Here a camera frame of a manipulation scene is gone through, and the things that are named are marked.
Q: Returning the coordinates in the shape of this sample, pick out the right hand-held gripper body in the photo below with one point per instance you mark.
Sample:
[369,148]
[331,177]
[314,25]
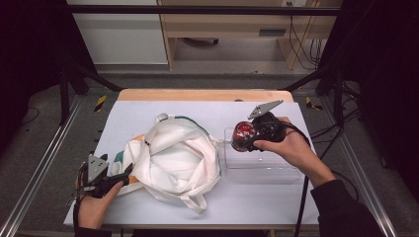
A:
[268,126]

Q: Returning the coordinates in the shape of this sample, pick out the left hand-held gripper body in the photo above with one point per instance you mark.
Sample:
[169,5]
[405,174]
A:
[95,174]

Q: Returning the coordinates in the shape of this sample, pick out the red patterned can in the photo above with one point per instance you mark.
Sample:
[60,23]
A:
[242,133]

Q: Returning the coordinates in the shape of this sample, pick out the clear plastic tray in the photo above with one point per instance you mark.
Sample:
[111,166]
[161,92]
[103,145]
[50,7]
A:
[263,168]

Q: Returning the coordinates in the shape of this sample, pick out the white patterned tote bag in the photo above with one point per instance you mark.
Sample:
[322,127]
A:
[178,164]

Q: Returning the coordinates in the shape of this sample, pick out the person's right hand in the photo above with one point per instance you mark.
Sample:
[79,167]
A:
[293,148]

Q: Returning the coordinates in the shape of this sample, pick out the person's left hand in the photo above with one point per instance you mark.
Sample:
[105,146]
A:
[94,210]

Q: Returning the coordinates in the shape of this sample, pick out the white table mat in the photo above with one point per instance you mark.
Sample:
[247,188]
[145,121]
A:
[230,204]

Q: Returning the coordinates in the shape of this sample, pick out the black object under desk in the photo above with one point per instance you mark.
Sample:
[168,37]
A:
[201,41]

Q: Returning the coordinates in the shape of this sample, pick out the wooden desk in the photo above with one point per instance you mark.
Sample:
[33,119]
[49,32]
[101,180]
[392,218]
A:
[224,24]

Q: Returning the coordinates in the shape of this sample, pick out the black curtain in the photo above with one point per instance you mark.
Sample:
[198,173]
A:
[382,82]
[29,65]

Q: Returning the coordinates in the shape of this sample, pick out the white cabinet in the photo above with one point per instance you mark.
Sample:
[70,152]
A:
[122,39]

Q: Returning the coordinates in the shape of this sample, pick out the aluminium rail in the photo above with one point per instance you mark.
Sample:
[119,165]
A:
[39,168]
[359,164]

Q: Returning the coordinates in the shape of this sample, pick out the black frame strut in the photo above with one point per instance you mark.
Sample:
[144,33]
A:
[316,77]
[89,77]

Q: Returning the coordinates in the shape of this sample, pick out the black horizontal frame bar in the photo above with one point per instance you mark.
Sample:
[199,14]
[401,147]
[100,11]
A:
[197,10]

